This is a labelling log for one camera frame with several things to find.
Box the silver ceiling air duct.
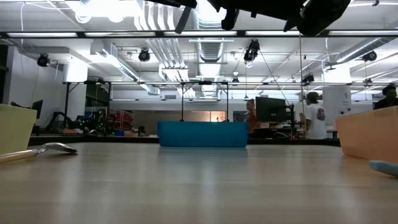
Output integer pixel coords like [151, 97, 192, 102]
[190, 0, 234, 63]

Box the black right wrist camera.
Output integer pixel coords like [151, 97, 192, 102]
[221, 8, 241, 31]

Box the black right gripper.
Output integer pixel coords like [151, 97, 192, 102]
[146, 0, 307, 21]

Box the orange translucent plastic bin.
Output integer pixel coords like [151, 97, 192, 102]
[335, 105, 398, 164]

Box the black background robot station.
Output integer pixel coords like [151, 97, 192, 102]
[46, 107, 121, 136]

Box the blue plastic bin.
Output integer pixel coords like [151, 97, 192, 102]
[157, 121, 249, 148]

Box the plain white pillar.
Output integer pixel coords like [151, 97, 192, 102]
[63, 58, 88, 122]

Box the silver ceiling pipe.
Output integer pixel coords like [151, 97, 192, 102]
[335, 39, 381, 63]

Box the person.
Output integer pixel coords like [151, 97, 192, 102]
[374, 84, 398, 110]
[300, 91, 327, 140]
[245, 98, 262, 134]

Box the red storage shelf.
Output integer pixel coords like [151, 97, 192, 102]
[107, 108, 135, 131]

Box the black computer monitor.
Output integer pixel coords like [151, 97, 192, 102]
[255, 96, 287, 124]

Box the black background gantry frame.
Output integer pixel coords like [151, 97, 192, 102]
[63, 80, 231, 123]

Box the orange-handled silver spoon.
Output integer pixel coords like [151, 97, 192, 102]
[0, 142, 78, 165]

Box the yellow translucent plastic bin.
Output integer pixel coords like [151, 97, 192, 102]
[0, 104, 37, 156]

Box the white pillar with sign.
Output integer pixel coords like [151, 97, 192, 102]
[322, 85, 353, 131]

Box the small dark monitor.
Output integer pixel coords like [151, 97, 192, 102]
[30, 99, 44, 119]

